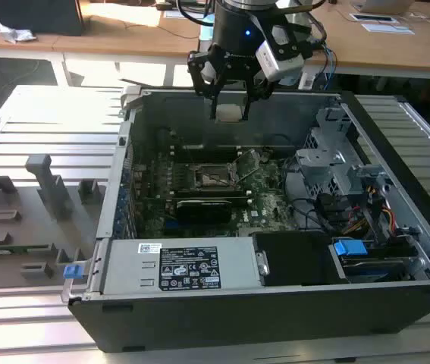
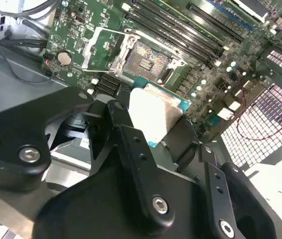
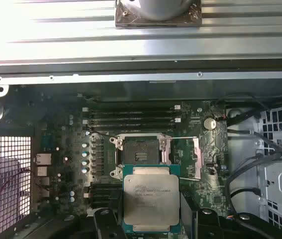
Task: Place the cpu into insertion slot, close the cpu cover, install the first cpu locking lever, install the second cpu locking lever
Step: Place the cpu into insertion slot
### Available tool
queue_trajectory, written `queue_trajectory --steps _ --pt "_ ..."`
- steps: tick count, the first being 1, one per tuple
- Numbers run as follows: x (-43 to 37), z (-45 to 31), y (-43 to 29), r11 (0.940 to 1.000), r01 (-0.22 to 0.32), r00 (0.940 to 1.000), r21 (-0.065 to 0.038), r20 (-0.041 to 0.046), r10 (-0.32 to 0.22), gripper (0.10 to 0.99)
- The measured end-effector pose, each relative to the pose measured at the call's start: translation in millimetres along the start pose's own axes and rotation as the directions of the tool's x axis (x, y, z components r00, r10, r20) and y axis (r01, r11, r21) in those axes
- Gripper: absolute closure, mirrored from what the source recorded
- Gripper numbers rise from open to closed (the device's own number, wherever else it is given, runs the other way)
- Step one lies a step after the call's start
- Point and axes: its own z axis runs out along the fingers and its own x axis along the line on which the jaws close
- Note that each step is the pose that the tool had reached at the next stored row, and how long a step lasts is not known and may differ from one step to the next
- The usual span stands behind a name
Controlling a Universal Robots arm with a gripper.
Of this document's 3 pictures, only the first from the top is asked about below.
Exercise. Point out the grey parts rack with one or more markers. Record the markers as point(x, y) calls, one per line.
point(2, 265)

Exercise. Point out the blue plastic clip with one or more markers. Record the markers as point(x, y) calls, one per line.
point(73, 272)

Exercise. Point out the perforated metal drive cage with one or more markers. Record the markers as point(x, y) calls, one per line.
point(347, 170)

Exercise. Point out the silver laptop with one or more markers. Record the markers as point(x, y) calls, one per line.
point(383, 4)

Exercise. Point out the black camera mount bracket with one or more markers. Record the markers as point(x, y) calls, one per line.
point(302, 41)

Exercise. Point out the black graphics card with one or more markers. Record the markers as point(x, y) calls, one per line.
point(203, 212)

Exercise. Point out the black computer monitor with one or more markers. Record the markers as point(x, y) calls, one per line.
point(25, 17)

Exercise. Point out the CPU socket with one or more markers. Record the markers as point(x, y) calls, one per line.
point(211, 178)

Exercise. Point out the hard disk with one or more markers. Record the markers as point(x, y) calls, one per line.
point(374, 271)

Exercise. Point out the white power adapter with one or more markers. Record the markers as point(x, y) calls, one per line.
point(306, 80)

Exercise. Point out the wooden desk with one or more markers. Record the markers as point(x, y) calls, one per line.
point(123, 38)
point(389, 49)

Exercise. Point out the white paper dark print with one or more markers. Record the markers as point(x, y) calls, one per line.
point(375, 17)

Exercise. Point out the black PC case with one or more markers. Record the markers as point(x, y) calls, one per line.
point(237, 322)

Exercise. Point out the silver power supply unit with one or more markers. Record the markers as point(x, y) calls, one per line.
point(131, 269)

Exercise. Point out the crumpled white paper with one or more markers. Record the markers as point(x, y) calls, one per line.
point(13, 32)

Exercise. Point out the green motherboard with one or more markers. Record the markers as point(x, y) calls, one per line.
point(271, 201)

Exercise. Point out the blue disk carrier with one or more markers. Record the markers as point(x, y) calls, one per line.
point(351, 250)

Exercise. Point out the blue expansion slot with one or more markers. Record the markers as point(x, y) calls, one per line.
point(172, 226)

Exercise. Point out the grey metal bay bracket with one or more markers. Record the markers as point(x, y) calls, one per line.
point(315, 159)

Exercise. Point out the black power connector bundle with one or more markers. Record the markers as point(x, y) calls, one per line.
point(328, 206)

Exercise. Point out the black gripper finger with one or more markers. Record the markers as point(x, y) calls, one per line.
point(214, 95)
point(260, 89)

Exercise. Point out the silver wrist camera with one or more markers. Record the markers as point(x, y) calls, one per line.
point(277, 64)

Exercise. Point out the silver CPU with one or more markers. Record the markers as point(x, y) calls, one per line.
point(231, 113)

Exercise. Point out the green RAM stick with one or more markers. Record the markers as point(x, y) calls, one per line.
point(10, 249)

